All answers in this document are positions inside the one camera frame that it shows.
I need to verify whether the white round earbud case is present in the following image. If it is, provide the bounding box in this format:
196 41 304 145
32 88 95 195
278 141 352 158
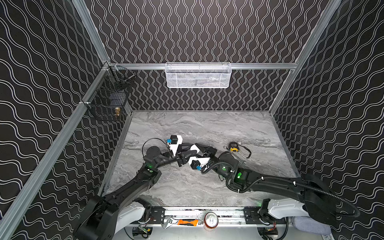
190 145 201 154

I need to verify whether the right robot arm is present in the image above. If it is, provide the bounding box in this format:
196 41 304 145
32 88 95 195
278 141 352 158
192 144 361 225

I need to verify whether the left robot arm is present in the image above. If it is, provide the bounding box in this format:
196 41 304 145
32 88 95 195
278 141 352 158
73 144 199 240

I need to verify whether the yellow black tape measure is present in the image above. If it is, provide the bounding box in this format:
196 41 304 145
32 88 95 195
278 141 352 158
228 142 252 159

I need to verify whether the adjustable wrench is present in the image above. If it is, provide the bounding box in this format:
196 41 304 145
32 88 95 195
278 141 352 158
161 216 179 229

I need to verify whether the orange utility knife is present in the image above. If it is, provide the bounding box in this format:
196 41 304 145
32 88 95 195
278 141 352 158
178 219 201 227

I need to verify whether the soda can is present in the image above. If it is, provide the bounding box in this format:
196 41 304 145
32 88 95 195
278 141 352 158
204 212 219 231

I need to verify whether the brass object in basket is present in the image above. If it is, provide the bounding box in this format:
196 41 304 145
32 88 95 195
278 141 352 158
115 107 121 117

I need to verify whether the grey microphone windscreen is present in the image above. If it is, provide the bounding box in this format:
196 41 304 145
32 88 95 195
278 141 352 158
292 217 331 236

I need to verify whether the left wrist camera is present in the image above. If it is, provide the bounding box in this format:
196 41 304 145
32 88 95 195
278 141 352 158
167 135 183 157

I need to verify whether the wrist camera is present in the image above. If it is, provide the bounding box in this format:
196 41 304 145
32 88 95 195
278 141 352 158
167 135 183 157
188 157 211 171

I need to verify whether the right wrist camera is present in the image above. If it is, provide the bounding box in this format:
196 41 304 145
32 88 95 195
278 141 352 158
188 157 211 171

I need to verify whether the white wire mesh basket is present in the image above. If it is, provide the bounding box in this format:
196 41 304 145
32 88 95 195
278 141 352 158
165 62 232 89

